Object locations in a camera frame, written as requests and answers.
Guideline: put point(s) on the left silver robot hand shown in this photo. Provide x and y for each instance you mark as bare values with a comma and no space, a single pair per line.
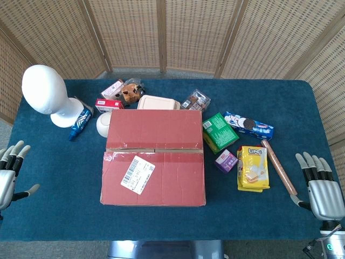
6,183

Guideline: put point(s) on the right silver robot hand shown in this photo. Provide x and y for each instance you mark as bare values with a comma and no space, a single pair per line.
324,197

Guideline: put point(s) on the red cardboard box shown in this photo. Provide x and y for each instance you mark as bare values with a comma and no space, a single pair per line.
167,178

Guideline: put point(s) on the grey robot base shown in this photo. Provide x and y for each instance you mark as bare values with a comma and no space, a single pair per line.
167,249

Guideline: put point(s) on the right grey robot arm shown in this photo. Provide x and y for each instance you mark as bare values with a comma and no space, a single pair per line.
334,242

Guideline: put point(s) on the blue Oreo cookie package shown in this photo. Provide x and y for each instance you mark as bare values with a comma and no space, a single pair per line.
249,125

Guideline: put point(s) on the small purple box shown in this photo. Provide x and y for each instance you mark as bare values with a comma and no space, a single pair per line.
226,161

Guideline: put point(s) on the green box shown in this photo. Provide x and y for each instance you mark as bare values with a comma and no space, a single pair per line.
219,132

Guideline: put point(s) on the red and white small box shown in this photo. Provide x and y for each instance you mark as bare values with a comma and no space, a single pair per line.
107,105

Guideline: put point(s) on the beige lunch container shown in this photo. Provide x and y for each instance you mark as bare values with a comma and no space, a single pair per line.
157,103

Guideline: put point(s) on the brown rod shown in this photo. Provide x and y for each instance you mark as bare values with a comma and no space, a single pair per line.
279,167

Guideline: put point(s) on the yellow biscuit bag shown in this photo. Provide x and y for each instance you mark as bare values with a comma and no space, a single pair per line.
253,170

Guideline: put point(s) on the blue tube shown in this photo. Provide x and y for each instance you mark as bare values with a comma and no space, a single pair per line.
81,121

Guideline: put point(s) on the white foam mannequin head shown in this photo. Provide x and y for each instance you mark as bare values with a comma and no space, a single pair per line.
43,86

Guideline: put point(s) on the white round ball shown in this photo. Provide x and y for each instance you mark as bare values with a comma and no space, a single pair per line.
103,125

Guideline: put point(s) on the pink snack packet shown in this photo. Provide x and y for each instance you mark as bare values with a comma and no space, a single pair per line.
111,90

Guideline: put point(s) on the clear packet of brown pastry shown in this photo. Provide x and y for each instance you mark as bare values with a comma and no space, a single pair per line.
132,93

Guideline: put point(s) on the clear packet of chocolate cookies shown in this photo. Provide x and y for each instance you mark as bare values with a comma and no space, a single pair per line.
196,101

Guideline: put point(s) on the bamboo folding screen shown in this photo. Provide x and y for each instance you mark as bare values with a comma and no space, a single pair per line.
188,32

